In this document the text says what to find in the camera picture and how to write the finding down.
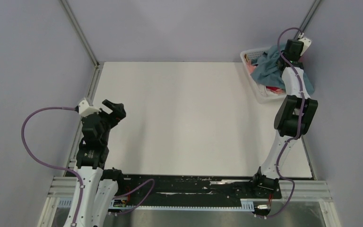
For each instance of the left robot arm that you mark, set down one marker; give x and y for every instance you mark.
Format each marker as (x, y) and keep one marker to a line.
(95, 185)

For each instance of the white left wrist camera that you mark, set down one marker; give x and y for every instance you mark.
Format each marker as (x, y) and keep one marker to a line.
(84, 108)

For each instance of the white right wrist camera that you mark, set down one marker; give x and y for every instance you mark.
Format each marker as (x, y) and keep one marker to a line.
(306, 43)

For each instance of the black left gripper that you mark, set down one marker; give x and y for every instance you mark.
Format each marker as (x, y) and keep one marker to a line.
(118, 112)

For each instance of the white plastic laundry basket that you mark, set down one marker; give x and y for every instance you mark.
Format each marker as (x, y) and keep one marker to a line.
(253, 54)

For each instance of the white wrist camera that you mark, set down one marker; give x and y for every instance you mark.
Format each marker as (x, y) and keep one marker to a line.
(306, 43)
(84, 108)

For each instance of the blue-grey t-shirt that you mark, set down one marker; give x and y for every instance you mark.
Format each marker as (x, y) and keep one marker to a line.
(267, 72)

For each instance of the aluminium frame rail right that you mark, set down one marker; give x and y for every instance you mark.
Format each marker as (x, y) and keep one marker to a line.
(310, 14)

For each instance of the aluminium front frame beam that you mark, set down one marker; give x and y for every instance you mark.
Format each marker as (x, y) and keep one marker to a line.
(305, 190)

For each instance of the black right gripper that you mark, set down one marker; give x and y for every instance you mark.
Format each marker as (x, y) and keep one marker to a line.
(299, 52)

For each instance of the white t-shirt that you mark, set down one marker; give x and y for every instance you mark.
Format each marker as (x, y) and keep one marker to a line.
(263, 90)

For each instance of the aluminium frame rail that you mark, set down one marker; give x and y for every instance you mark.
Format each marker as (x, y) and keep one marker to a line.
(310, 14)
(82, 64)

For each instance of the red t-shirt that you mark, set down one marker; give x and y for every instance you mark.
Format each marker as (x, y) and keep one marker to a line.
(275, 90)

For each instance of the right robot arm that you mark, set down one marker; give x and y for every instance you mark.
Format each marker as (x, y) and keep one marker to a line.
(292, 120)

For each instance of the aluminium frame rail left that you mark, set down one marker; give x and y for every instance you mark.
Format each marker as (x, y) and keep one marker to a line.
(82, 64)

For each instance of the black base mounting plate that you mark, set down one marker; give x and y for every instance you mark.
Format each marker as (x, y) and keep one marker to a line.
(189, 190)

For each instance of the pink t-shirt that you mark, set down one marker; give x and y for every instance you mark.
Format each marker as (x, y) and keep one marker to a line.
(251, 67)

